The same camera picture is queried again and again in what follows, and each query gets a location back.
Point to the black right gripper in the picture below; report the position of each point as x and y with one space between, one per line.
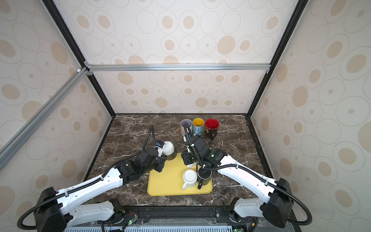
184 157

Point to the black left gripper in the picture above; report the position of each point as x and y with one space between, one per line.
161 162

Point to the black mug white base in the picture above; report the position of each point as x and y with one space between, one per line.
169 150

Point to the black mug front row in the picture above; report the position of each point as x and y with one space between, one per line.
204 177

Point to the white mug front row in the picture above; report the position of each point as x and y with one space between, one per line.
190 179

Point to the pink iridescent mug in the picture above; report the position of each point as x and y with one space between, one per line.
186 127

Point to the blue mug yellow inside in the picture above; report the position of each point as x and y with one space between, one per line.
198 126

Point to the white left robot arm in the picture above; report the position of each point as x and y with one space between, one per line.
54 207

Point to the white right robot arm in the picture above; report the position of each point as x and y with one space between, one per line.
275 201

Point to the yellow plastic tray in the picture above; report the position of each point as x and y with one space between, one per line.
170 181

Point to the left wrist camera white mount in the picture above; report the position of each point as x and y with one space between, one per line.
160 146

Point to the black base frame rail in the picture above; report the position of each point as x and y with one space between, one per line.
186 219

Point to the aluminium rail back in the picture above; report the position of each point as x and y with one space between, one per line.
177 67

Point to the aluminium rail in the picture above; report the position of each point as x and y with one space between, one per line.
23 135
177 67

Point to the aluminium rail left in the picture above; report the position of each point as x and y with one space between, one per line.
23 135

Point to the black corner frame post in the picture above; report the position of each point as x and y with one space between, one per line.
293 21

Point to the black left corner post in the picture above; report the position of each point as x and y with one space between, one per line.
72 44

